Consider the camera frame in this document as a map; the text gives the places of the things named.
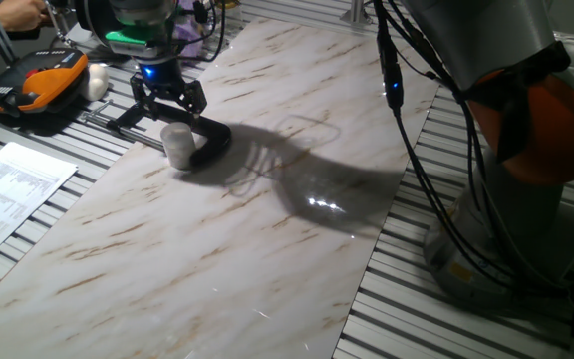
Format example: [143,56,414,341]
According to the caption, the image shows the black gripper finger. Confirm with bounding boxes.
[128,73,158,121]
[179,78,209,119]

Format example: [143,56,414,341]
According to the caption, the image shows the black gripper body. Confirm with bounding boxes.
[135,54,186,100]

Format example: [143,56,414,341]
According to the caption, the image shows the white round jar lid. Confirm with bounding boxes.
[159,121,196,149]

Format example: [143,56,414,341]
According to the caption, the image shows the small white plastic jar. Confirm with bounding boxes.
[163,143,198,172]

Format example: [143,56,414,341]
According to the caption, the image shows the jar with yellow lid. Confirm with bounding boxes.
[215,0,244,37]

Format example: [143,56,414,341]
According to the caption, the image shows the bare human hand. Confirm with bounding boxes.
[0,0,52,33]

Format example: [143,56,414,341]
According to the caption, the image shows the small white rounded object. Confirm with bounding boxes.
[78,63,111,103]

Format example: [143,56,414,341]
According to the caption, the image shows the black C-clamp with steel screw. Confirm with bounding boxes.
[80,97,233,170]

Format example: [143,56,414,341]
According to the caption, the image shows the translucent purple plastic bag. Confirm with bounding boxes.
[173,0,206,59]

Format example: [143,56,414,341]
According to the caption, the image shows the black round object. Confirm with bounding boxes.
[74,0,115,46]

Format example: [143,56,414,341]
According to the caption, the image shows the orange and black teach pendant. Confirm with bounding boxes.
[0,48,90,119]

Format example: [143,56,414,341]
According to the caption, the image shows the thin silver metal rod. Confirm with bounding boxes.
[43,0,77,49]

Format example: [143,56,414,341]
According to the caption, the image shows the marble pattern board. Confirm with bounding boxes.
[0,17,440,359]

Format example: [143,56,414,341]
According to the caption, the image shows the white paper sheet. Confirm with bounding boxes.
[0,142,79,274]

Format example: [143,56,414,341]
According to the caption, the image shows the grey metal pole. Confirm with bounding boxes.
[339,0,374,26]

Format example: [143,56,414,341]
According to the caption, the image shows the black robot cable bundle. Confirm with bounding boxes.
[179,0,572,300]

